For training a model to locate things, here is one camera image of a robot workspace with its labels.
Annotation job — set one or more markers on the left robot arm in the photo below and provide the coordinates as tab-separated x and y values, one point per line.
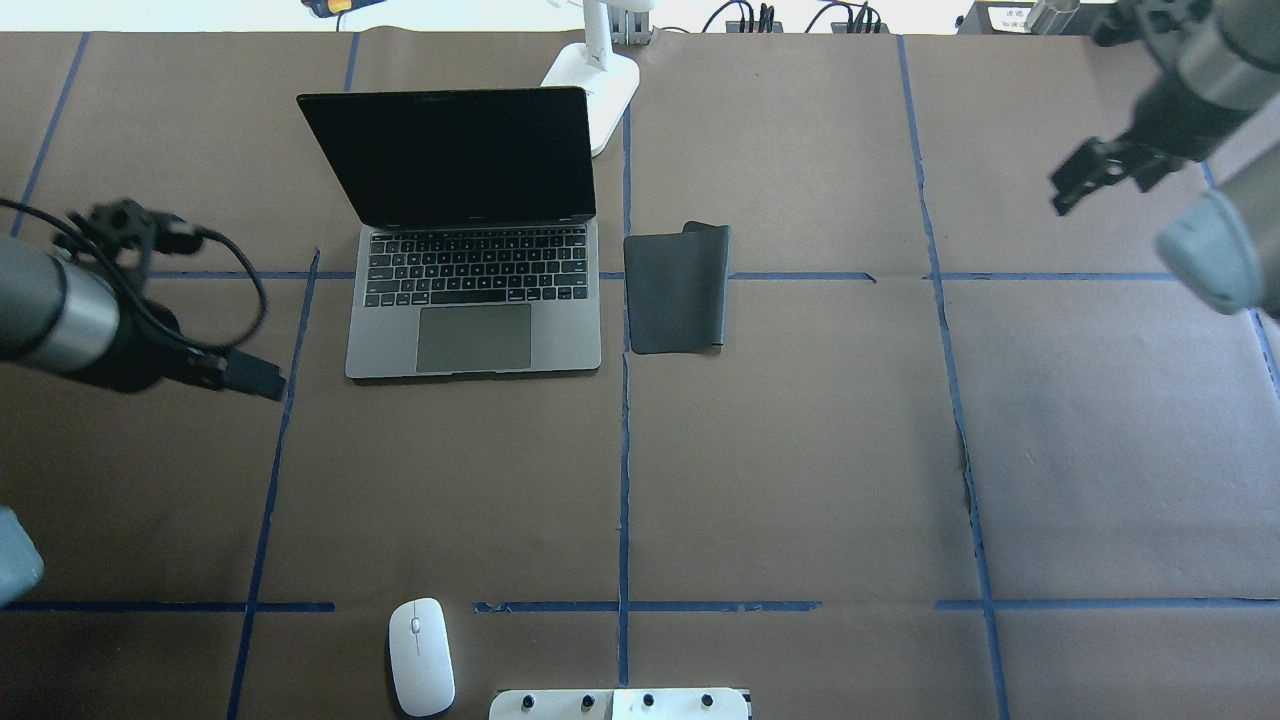
82	312

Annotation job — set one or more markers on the white computer mouse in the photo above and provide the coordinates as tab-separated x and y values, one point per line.
420	658

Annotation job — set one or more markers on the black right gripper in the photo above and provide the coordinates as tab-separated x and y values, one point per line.
1182	112

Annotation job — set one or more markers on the black mouse pad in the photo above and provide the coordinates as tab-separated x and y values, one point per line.
676	287

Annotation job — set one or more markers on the grey laptop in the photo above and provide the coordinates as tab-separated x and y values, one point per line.
478	247

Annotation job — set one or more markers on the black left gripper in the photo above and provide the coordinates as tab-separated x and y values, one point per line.
147	352

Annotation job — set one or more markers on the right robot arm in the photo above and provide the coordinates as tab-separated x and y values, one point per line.
1219	66

